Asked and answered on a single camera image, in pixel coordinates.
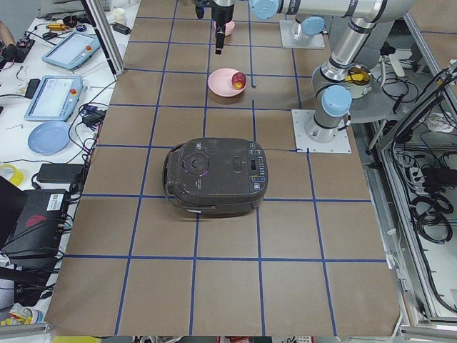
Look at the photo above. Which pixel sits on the far teach pendant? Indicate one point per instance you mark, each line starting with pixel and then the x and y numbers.
pixel 73 51

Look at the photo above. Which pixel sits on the grey office chair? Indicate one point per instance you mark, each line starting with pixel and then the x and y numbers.
pixel 375 105

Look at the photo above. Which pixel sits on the pink bowl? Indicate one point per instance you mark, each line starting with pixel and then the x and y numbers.
pixel 229 27

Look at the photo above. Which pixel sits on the dark grey rice cooker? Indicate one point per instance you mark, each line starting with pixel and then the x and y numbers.
pixel 216 176

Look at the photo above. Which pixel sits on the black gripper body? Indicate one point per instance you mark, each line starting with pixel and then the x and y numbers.
pixel 220 13

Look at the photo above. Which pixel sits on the blue plate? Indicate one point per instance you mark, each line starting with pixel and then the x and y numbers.
pixel 49 138

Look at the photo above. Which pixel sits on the black power adapter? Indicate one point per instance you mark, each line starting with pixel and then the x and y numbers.
pixel 58 173

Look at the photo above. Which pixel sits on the near teach pendant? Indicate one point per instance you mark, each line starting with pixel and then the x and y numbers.
pixel 55 98

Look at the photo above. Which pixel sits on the black computer box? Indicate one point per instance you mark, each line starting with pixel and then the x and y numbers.
pixel 35 240

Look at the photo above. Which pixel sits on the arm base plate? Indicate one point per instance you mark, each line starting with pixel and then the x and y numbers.
pixel 304 34
pixel 311 138

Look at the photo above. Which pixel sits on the aluminium frame post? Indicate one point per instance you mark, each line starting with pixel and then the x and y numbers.
pixel 95 13

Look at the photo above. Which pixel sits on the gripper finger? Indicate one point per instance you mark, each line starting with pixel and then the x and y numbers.
pixel 219 34

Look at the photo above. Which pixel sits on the red apple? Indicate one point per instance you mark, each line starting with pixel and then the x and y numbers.
pixel 238 80

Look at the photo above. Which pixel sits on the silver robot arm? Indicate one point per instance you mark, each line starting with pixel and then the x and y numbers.
pixel 333 101

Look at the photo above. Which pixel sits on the pink plate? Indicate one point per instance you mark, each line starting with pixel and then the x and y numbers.
pixel 219 82

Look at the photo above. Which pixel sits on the yellow tape roll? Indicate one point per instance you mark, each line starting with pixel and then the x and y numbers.
pixel 10 173

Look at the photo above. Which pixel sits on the teach pendant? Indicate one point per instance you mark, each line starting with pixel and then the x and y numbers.
pixel 55 98
pixel 73 51

